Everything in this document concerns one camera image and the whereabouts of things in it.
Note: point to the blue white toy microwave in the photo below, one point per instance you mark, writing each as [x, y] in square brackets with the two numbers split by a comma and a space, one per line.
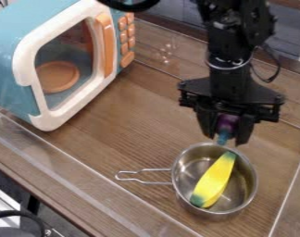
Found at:
[80, 31]

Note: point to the purple toy eggplant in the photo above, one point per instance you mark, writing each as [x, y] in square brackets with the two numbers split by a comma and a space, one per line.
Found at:
[227, 126]

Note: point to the silver pot with wire handle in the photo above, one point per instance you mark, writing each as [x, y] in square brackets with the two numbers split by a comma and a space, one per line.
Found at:
[184, 173]

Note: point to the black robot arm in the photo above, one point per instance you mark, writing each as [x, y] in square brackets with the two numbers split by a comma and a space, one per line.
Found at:
[240, 25]

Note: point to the orange microwave turntable plate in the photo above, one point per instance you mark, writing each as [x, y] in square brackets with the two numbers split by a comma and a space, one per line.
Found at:
[58, 76]

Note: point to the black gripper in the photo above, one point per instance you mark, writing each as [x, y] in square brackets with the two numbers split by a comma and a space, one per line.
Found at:
[247, 100]

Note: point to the yellow toy corn cob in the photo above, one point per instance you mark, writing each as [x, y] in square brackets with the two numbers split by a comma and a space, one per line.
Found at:
[211, 185]

